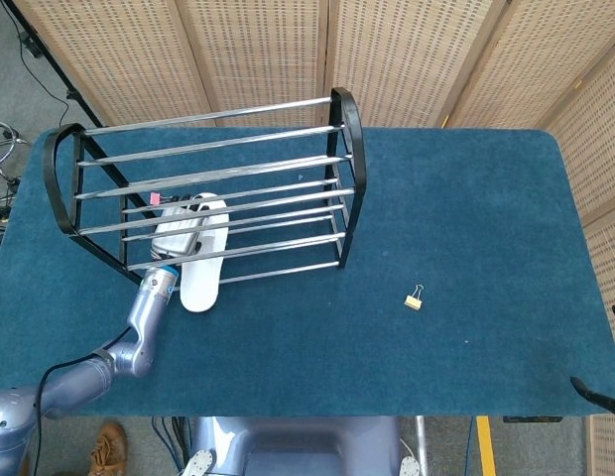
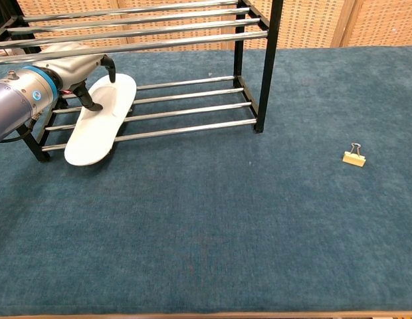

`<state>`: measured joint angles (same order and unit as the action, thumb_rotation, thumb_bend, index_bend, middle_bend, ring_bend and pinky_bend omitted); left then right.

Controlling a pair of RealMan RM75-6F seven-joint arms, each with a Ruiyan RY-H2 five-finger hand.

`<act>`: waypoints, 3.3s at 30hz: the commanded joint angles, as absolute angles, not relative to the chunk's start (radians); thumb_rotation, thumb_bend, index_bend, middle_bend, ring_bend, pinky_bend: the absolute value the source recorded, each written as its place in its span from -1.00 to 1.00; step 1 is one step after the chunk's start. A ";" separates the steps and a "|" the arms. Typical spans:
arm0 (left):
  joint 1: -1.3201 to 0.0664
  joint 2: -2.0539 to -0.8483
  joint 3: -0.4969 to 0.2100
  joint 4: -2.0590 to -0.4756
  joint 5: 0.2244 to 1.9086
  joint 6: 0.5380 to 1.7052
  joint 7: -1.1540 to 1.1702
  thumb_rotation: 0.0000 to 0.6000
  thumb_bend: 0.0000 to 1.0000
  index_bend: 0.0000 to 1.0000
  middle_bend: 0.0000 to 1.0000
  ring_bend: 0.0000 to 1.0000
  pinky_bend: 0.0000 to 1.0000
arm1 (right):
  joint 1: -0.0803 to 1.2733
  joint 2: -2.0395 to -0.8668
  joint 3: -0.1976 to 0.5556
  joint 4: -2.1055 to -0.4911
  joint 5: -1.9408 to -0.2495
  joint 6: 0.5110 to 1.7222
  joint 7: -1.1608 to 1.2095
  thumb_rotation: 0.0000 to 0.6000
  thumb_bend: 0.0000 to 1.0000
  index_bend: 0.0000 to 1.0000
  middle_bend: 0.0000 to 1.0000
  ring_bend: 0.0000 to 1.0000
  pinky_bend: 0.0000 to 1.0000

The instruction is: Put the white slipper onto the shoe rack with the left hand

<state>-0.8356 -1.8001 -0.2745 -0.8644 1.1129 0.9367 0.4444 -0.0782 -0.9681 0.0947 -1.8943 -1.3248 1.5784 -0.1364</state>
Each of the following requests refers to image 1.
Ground silver and black left robot hand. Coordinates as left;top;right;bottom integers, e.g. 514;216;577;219
151;194;214;259

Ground white slipper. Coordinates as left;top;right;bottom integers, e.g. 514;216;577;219
180;191;231;313

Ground black and chrome shoe rack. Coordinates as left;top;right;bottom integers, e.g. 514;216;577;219
43;86;367;288

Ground chrome chair base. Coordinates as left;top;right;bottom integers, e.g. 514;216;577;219
0;120;31;180

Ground wicker folding screen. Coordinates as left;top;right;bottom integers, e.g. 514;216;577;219
9;0;615;476

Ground brown leather boot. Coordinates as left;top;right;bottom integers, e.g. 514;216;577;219
88;420;129;476

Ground black power adapter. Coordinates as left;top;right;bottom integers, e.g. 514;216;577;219
18;31;42;60

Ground blue-grey robot torso base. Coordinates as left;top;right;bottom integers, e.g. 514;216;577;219
181;416;423;476

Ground yellow binder clip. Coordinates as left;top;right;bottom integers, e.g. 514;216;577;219
404;284;425;313

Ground blue carpet table cover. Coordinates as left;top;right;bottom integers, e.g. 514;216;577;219
0;126;615;418

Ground white metal table leg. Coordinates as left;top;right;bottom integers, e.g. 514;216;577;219
414;416;431;476

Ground black cables under table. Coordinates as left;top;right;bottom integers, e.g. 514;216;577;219
151;416;190;476

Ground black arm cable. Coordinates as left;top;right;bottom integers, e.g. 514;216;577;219
30;324;135;476

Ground blue cable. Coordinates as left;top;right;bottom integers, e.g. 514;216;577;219
464;416;476;476

